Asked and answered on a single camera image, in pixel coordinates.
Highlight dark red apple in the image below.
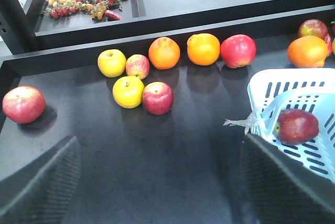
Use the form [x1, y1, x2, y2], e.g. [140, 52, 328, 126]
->
[274, 108, 319, 145]

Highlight black wooden produce stand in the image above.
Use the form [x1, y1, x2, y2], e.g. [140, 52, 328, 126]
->
[1, 0, 334, 223]

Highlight red apple far left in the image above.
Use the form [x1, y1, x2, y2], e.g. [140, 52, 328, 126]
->
[2, 86, 46, 124]

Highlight pink red apple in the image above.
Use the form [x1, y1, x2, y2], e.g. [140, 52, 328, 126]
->
[220, 34, 257, 69]

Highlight yellow green apple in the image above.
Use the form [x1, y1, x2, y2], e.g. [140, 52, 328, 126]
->
[112, 76, 144, 109]
[97, 49, 127, 77]

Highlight light blue plastic basket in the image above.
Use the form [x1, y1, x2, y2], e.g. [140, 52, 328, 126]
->
[247, 68, 334, 182]

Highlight red apple beside yellow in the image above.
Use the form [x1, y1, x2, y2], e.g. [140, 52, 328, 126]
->
[142, 82, 174, 115]

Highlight red green apple back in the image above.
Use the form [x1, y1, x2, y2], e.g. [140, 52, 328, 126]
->
[298, 19, 328, 39]

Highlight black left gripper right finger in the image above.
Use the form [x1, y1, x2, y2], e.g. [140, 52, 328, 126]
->
[240, 134, 334, 223]

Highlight white tag on basket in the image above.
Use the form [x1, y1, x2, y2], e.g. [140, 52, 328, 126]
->
[223, 108, 262, 135]

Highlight plain orange fruit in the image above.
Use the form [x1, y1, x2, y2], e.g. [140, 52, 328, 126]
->
[187, 33, 220, 66]
[148, 37, 181, 70]

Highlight orange with navel left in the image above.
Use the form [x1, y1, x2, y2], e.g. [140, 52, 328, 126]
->
[287, 36, 328, 68]

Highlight small pink striped apple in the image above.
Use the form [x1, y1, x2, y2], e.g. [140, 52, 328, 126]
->
[125, 54, 150, 80]

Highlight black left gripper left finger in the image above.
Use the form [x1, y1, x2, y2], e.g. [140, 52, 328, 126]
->
[1, 136, 81, 223]

